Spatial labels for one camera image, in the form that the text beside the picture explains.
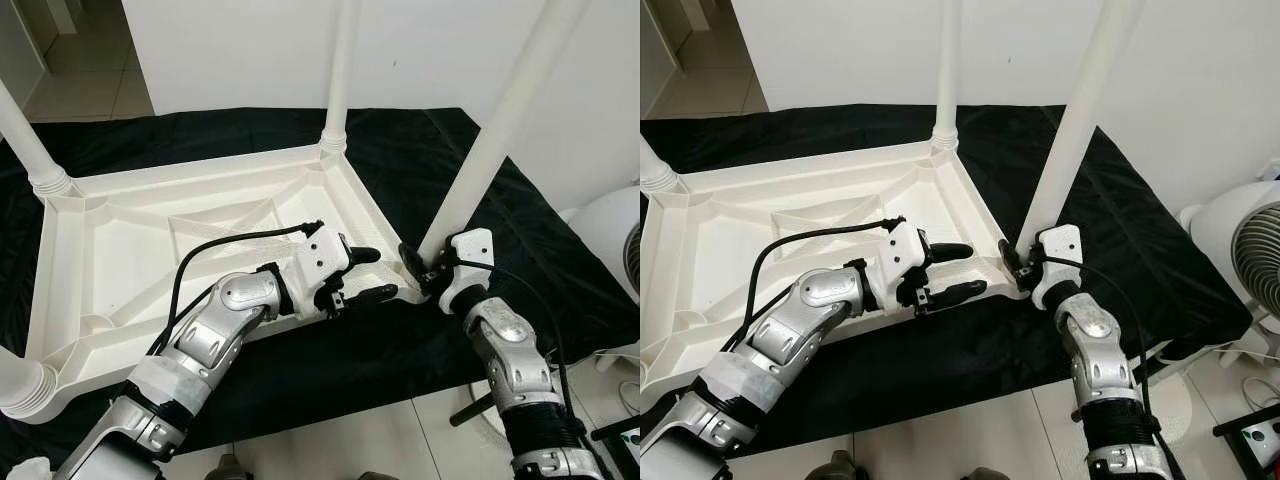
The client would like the black table cloth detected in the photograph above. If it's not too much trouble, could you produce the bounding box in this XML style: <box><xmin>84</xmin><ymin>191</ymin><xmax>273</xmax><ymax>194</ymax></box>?
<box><xmin>0</xmin><ymin>106</ymin><xmax>641</xmax><ymax>471</ymax></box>
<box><xmin>640</xmin><ymin>103</ymin><xmax>1253</xmax><ymax>456</ymax></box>

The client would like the white round stand base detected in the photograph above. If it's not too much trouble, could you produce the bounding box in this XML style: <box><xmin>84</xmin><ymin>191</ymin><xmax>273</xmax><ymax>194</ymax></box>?
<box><xmin>1148</xmin><ymin>372</ymin><xmax>1198</xmax><ymax>433</ymax></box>

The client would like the white electric fan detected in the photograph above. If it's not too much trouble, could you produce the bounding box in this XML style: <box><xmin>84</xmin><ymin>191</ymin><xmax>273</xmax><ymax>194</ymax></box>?
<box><xmin>560</xmin><ymin>185</ymin><xmax>641</xmax><ymax>303</ymax></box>
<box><xmin>1178</xmin><ymin>178</ymin><xmax>1280</xmax><ymax>343</ymax></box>

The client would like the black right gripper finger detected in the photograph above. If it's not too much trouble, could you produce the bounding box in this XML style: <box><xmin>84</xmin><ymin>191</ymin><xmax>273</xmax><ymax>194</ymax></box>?
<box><xmin>997</xmin><ymin>238</ymin><xmax>1030</xmax><ymax>283</ymax></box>
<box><xmin>398</xmin><ymin>243</ymin><xmax>433</xmax><ymax>288</ymax></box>

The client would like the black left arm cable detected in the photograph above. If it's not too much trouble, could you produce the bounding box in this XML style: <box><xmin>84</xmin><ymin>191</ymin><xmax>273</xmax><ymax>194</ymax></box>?
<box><xmin>735</xmin><ymin>216</ymin><xmax>907</xmax><ymax>346</ymax></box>
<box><xmin>150</xmin><ymin>220</ymin><xmax>327</xmax><ymax>356</ymax></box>

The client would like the black metal frame bar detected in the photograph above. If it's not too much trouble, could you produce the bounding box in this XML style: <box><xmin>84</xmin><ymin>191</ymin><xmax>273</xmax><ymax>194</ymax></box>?
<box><xmin>450</xmin><ymin>392</ymin><xmax>497</xmax><ymax>428</ymax></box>
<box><xmin>1070</xmin><ymin>350</ymin><xmax>1169</xmax><ymax>423</ymax></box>

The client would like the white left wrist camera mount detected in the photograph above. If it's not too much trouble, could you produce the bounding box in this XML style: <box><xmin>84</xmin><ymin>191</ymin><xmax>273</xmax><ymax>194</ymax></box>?
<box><xmin>294</xmin><ymin>227</ymin><xmax>352</xmax><ymax>319</ymax></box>
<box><xmin>878</xmin><ymin>221</ymin><xmax>934</xmax><ymax>311</ymax></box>

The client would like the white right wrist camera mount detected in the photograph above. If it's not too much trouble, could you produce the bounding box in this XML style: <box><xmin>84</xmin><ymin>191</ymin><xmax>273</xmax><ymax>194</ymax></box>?
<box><xmin>1030</xmin><ymin>224</ymin><xmax>1085</xmax><ymax>311</ymax></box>
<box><xmin>440</xmin><ymin>228</ymin><xmax>497</xmax><ymax>316</ymax></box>

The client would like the white plastic table top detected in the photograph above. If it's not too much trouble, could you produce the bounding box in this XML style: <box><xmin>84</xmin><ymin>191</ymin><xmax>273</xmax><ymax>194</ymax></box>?
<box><xmin>640</xmin><ymin>138</ymin><xmax>1027</xmax><ymax>397</ymax></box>
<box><xmin>20</xmin><ymin>140</ymin><xmax>429</xmax><ymax>426</ymax></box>

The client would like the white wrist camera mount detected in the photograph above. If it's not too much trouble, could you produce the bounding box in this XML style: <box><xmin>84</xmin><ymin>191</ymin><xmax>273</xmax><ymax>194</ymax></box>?
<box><xmin>440</xmin><ymin>228</ymin><xmax>497</xmax><ymax>316</ymax></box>
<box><xmin>294</xmin><ymin>227</ymin><xmax>352</xmax><ymax>319</ymax></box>
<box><xmin>878</xmin><ymin>221</ymin><xmax>934</xmax><ymax>311</ymax></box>
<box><xmin>1030</xmin><ymin>224</ymin><xmax>1085</xmax><ymax>311</ymax></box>

